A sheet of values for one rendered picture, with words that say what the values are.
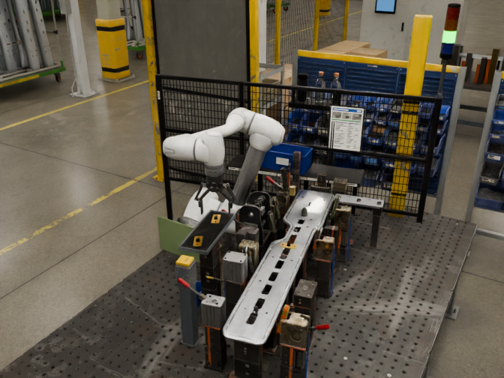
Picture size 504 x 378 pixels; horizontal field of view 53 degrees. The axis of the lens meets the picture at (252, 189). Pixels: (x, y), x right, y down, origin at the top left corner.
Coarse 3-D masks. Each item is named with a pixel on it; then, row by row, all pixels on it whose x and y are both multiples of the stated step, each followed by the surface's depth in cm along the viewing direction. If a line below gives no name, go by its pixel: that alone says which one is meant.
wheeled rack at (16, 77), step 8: (56, 32) 918; (56, 64) 946; (8, 72) 889; (16, 72) 899; (24, 72) 908; (32, 72) 901; (40, 72) 910; (48, 72) 918; (56, 72) 934; (0, 80) 848; (8, 80) 857; (16, 80) 863; (24, 80) 876; (56, 80) 951
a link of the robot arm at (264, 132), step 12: (264, 120) 279; (252, 132) 281; (264, 132) 279; (276, 132) 279; (252, 144) 285; (264, 144) 282; (276, 144) 283; (252, 156) 288; (264, 156) 291; (252, 168) 291; (240, 180) 296; (252, 180) 295; (240, 192) 298; (240, 204) 301; (228, 228) 305
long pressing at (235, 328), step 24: (312, 192) 314; (288, 216) 287; (312, 216) 286; (288, 240) 264; (264, 264) 244; (288, 264) 244; (288, 288) 228; (240, 312) 213; (264, 312) 213; (240, 336) 200; (264, 336) 200
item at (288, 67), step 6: (288, 66) 604; (264, 72) 577; (288, 72) 577; (270, 78) 552; (276, 78) 552; (288, 78) 555; (288, 84) 558; (288, 90) 561; (288, 96) 564; (288, 102) 568; (276, 108) 604; (276, 114) 608; (276, 120) 611
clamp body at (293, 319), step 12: (288, 324) 199; (300, 324) 197; (288, 336) 201; (300, 336) 199; (288, 348) 204; (300, 348) 202; (288, 360) 207; (300, 360) 207; (288, 372) 209; (300, 372) 208
